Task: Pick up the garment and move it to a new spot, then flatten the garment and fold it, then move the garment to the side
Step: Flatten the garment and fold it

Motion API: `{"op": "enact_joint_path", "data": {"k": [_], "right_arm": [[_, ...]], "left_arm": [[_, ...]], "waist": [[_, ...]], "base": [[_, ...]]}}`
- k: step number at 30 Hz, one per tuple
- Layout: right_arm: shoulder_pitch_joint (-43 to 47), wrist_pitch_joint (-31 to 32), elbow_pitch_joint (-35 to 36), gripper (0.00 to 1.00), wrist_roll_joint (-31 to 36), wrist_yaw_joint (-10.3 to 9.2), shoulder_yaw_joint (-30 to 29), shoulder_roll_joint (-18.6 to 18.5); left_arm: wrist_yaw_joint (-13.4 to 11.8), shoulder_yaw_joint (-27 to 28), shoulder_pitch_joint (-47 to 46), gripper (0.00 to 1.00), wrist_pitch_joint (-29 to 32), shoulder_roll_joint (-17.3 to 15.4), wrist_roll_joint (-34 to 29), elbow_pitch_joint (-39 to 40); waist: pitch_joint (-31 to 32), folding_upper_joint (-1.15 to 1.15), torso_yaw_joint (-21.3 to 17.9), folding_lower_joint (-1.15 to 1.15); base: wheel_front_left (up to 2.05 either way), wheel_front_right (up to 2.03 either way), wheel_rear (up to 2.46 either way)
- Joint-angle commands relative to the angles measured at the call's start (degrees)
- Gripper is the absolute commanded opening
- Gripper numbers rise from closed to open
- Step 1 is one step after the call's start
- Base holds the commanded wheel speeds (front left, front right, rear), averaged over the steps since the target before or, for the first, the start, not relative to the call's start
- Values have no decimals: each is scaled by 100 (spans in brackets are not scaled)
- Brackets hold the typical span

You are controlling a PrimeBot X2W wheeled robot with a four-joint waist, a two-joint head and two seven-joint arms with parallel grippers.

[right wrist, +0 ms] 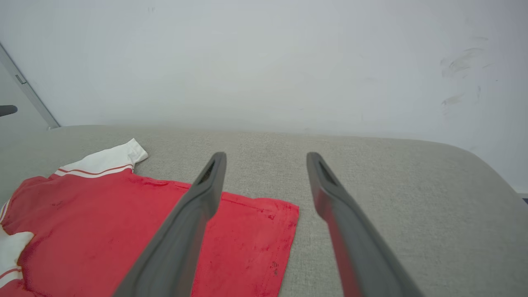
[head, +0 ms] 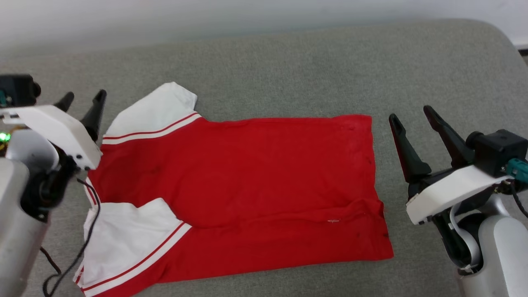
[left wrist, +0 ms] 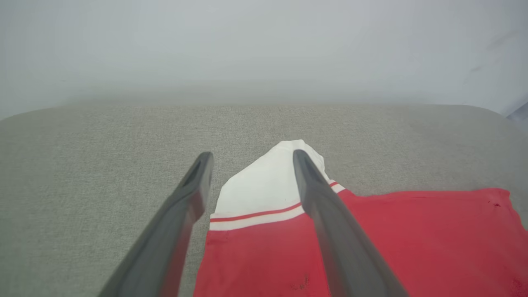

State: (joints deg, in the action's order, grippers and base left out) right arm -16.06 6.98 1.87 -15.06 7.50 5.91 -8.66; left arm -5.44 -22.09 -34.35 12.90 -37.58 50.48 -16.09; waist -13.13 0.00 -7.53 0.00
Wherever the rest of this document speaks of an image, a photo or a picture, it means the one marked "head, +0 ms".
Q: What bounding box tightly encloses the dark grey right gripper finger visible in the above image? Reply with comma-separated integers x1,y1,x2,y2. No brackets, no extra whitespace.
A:
423,105,476,169
388,113,432,185

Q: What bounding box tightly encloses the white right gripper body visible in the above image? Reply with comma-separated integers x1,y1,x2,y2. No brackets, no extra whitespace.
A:
406,164,515,226

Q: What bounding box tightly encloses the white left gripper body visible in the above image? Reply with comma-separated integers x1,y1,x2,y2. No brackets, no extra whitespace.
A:
0,104,103,171

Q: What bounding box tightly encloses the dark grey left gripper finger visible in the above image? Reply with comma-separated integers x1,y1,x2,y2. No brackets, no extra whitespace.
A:
54,91,75,113
80,89,107,143

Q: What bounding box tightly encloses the red shirt with white sleeves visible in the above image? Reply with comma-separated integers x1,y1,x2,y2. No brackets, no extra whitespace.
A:
73,81,395,297

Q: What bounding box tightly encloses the grey fabric sofa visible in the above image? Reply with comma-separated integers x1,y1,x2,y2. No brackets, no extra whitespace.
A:
0,19,528,297

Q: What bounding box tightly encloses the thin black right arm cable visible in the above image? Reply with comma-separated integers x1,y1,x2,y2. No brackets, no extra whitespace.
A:
508,181,528,219

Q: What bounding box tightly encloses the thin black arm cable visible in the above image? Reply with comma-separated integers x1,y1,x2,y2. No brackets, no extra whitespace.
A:
41,177,102,297
508,181,528,219

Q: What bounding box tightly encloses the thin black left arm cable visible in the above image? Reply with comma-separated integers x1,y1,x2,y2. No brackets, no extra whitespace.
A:
41,177,102,297

